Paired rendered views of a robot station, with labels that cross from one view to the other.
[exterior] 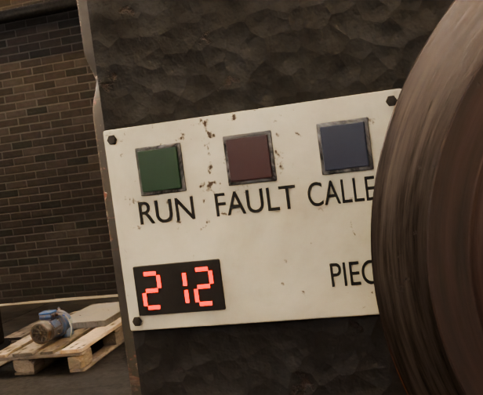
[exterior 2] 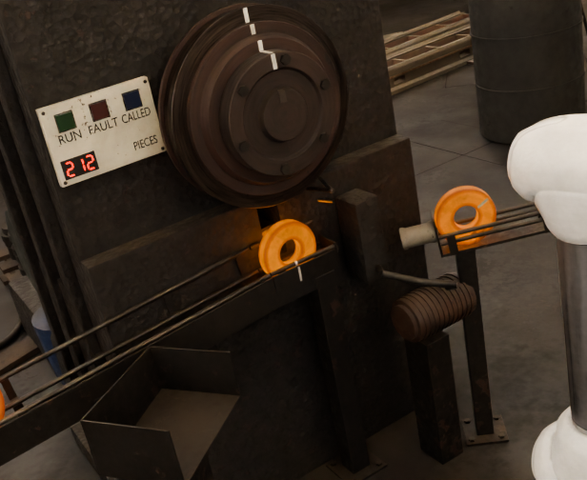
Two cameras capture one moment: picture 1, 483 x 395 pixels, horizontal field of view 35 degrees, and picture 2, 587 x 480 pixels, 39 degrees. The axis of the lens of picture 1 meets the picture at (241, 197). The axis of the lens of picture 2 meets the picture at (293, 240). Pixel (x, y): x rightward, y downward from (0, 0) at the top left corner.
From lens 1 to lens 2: 1.43 m
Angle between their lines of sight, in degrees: 47
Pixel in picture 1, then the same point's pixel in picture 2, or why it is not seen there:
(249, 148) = (99, 107)
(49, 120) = not seen: outside the picture
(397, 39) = (139, 58)
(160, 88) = (53, 89)
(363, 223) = (142, 126)
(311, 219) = (124, 128)
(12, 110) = not seen: outside the picture
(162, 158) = (67, 117)
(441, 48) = (183, 72)
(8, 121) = not seen: outside the picture
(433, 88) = (183, 84)
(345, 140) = (132, 97)
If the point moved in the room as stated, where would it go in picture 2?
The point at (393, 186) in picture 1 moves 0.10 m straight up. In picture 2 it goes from (176, 113) to (165, 69)
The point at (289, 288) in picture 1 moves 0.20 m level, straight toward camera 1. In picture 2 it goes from (120, 154) to (173, 165)
